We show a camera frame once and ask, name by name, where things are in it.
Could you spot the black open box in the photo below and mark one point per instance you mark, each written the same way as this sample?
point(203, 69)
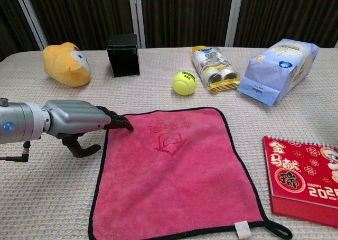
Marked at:
point(124, 60)

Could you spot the yellow white roll pack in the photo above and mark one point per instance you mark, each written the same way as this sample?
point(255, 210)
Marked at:
point(211, 65)

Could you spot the grey metal partition post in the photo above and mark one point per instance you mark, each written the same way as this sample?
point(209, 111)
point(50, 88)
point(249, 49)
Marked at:
point(29, 18)
point(233, 12)
point(135, 12)

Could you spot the beige woven tablecloth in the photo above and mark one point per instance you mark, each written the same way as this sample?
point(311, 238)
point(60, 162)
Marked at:
point(52, 197)

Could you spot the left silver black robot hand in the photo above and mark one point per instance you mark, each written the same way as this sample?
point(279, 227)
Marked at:
point(76, 118)

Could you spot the yellow tennis ball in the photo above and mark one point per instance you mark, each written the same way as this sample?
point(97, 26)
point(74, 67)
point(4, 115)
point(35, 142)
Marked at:
point(185, 84)

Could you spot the light blue paper bag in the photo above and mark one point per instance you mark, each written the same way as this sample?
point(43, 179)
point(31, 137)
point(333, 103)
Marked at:
point(272, 70)

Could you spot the pink and grey microfibre towel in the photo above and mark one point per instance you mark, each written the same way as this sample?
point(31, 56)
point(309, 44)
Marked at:
point(171, 176)

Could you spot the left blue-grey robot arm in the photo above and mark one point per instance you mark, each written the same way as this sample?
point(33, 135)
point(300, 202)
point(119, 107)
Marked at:
point(18, 121)

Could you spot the yellow plush toy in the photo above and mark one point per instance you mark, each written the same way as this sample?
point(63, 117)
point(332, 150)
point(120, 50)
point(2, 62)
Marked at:
point(60, 65)

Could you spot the red desk calendar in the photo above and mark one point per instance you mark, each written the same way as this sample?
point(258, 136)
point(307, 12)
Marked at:
point(295, 176)

